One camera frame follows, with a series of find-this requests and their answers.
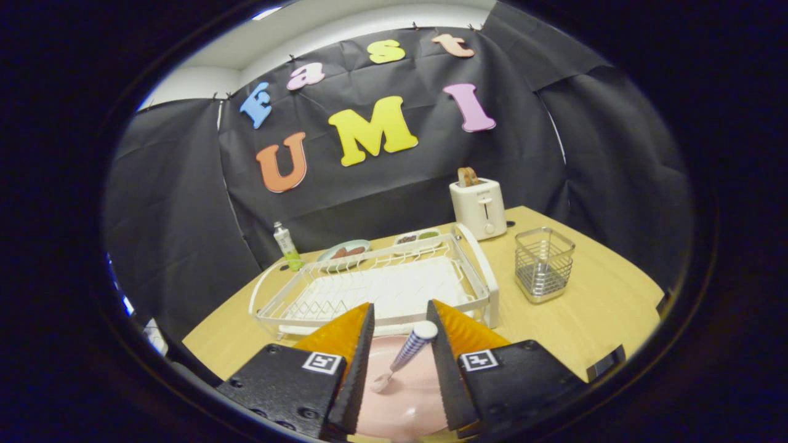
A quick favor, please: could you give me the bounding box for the pale green plate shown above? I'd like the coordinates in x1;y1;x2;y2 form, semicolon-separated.
316;239;372;263

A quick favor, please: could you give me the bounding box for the white divided food dish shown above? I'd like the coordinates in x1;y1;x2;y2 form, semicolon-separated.
393;228;443;254

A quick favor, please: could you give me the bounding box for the metal wire basket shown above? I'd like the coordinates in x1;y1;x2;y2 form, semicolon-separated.
514;227;576;305

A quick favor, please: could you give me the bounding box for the white toaster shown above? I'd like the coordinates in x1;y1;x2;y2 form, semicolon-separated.
449;178;508;241

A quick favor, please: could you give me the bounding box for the white dish rack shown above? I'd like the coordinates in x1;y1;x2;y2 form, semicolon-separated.
249;223;501;340

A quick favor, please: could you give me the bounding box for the blue and white object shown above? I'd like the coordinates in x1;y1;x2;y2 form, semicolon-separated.
110;255;135;316

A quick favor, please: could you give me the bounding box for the pink plate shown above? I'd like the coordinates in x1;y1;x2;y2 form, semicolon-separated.
354;335;450;441

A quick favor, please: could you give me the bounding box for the small white object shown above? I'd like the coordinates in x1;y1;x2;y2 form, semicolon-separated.
143;317;168;356

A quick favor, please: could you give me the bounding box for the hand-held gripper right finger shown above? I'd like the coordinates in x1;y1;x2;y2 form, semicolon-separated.
426;299;587;439

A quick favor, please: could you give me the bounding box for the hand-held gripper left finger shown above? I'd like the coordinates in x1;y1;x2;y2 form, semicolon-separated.
215;301;376;441

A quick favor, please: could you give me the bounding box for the blue checked handle spoon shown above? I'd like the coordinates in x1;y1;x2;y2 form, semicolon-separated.
371;321;439;394

